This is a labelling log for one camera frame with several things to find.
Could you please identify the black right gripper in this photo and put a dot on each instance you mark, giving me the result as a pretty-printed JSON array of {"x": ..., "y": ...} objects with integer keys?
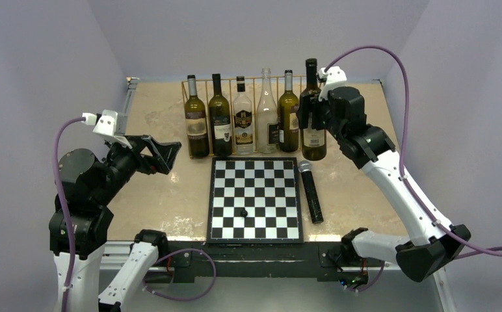
[{"x": 313, "y": 103}]

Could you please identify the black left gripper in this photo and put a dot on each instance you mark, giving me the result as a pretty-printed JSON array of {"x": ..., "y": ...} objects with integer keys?
[{"x": 163, "y": 153}]

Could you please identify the clear glass bottle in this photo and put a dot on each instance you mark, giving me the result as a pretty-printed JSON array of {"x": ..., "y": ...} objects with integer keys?
[{"x": 267, "y": 120}]

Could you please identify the green Primitivo wine bottle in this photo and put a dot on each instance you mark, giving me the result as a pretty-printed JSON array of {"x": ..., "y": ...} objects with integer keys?
[{"x": 195, "y": 120}]

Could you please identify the clear square liquor bottle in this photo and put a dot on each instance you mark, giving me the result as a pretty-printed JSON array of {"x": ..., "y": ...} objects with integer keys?
[{"x": 243, "y": 130}]

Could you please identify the dark green wine bottle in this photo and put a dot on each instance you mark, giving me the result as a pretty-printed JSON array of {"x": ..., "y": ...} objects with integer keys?
[{"x": 220, "y": 120}]

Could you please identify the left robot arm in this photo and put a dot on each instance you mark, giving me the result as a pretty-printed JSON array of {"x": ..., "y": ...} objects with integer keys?
[{"x": 78, "y": 229}]

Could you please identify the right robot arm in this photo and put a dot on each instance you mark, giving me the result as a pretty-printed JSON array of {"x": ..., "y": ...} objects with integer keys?
[{"x": 432, "y": 240}]

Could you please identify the black handheld microphone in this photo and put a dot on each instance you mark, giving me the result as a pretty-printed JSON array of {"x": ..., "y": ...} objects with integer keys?
[{"x": 310, "y": 190}]

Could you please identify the black white chessboard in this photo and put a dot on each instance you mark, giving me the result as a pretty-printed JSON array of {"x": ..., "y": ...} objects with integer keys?
[{"x": 268, "y": 188}]

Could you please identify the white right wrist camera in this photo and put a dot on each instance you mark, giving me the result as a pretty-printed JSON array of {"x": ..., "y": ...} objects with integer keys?
[{"x": 329, "y": 79}]

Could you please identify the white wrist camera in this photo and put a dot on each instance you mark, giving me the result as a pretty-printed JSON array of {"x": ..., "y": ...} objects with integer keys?
[
  {"x": 109, "y": 125},
  {"x": 329, "y": 79}
]

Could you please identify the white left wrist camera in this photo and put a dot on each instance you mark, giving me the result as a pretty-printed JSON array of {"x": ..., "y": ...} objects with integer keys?
[{"x": 109, "y": 125}]

